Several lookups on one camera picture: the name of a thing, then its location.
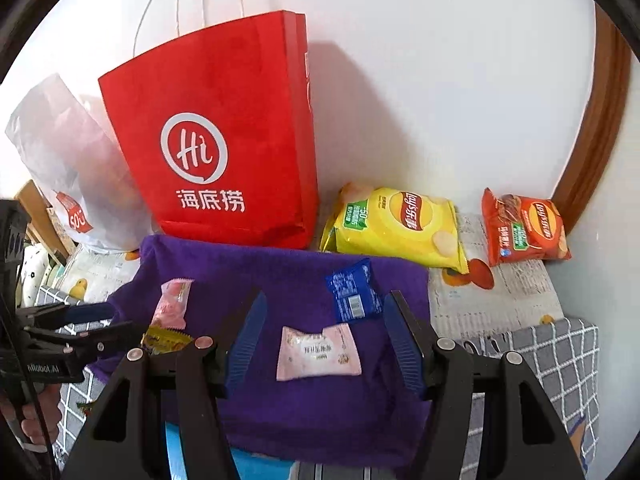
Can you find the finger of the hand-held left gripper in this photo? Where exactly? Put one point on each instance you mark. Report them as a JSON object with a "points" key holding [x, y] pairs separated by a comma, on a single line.
{"points": [[85, 312], [100, 340]]}

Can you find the person's left hand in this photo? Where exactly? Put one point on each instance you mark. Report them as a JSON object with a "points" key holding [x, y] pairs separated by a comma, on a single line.
{"points": [[45, 415]]}

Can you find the pink white snack packet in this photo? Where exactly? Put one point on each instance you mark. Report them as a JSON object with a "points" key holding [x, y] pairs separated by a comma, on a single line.
{"points": [[320, 352]]}

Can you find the red paper shopping bag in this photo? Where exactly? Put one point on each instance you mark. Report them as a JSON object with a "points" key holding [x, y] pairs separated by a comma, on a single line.
{"points": [[215, 110]]}

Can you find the brown wooden door frame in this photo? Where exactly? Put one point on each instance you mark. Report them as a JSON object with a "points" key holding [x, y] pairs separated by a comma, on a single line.
{"points": [[595, 135]]}

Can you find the grey checkered cloth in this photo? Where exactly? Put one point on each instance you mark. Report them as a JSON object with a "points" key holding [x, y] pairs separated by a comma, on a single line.
{"points": [[560, 360]]}

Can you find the orange potato chip bag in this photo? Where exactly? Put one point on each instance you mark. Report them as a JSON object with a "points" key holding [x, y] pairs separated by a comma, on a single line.
{"points": [[525, 230]]}

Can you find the yellow brown snack packet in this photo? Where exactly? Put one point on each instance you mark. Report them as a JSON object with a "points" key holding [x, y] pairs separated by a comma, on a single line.
{"points": [[165, 340]]}

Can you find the white plastic shopping bag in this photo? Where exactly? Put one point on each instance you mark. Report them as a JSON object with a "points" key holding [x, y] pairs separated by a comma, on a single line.
{"points": [[60, 150]]}

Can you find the light pink candy packet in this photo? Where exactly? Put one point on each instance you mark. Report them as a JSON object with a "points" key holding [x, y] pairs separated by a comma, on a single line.
{"points": [[172, 305]]}

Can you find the blue tissue pack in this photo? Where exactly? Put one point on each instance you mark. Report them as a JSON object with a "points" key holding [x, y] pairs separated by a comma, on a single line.
{"points": [[260, 467]]}

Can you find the white floral cloth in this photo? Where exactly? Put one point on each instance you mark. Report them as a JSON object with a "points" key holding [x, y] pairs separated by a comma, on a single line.
{"points": [[40, 272]]}

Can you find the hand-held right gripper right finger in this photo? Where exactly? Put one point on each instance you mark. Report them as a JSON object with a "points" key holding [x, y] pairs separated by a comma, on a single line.
{"points": [[402, 345]]}

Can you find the yellow potato chip bag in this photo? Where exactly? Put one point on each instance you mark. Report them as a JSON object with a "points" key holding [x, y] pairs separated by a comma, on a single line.
{"points": [[400, 230]]}

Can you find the wooden headboard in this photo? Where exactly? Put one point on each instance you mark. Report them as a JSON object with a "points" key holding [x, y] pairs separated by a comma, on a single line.
{"points": [[37, 215]]}

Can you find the purple towel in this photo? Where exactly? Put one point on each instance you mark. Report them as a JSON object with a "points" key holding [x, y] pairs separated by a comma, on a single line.
{"points": [[300, 280]]}

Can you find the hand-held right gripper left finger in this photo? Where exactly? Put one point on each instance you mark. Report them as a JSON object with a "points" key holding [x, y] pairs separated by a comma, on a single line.
{"points": [[247, 345]]}

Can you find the dark blue snack packet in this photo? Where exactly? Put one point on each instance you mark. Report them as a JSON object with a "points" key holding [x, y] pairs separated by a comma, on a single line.
{"points": [[352, 290]]}

